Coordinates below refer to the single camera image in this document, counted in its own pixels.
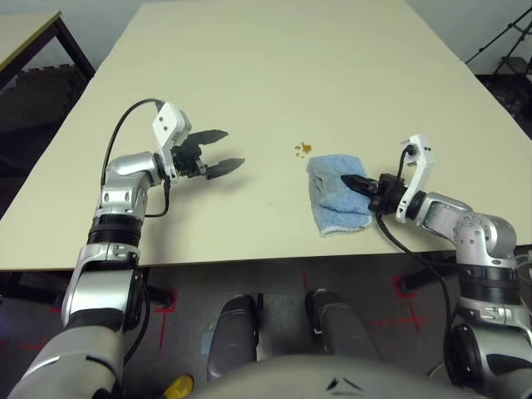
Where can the grey right robot leg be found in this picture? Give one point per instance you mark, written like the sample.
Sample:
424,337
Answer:
338,324

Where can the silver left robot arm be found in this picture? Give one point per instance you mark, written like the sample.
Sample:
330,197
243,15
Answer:
120,166

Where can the grey robot torso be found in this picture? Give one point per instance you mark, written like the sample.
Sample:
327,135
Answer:
332,380

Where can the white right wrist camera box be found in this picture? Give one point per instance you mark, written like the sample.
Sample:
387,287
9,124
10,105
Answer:
424,166

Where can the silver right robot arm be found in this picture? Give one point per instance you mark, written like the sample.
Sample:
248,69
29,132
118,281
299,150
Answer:
478,232

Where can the black tripod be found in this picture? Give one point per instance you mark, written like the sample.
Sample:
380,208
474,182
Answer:
509,35

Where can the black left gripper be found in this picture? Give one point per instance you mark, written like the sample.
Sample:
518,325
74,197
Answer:
187,160

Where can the beige side table black frame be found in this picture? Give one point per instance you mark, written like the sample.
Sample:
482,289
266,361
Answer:
21,39

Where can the yellow shoe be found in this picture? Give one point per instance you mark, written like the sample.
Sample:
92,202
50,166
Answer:
179,387

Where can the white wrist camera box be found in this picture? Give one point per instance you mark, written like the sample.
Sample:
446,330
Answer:
166,122
424,166

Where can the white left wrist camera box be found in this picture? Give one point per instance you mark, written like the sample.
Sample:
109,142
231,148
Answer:
166,122

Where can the short red tape strip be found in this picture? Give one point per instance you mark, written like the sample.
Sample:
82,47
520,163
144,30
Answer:
304,280

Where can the brown spill with streak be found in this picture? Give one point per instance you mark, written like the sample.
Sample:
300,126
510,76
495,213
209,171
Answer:
306,147

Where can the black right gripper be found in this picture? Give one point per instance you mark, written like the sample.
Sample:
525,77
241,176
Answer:
386,193

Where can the grey robot leg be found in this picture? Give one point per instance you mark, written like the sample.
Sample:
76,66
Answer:
234,332
338,324

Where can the grey left robot leg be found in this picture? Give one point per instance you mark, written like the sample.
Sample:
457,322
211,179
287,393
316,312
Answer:
234,332

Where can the black foam floor mat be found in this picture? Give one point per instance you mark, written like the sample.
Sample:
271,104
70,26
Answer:
37,108
509,99

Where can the blue terry rag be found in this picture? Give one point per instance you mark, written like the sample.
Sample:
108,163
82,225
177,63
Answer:
332,208

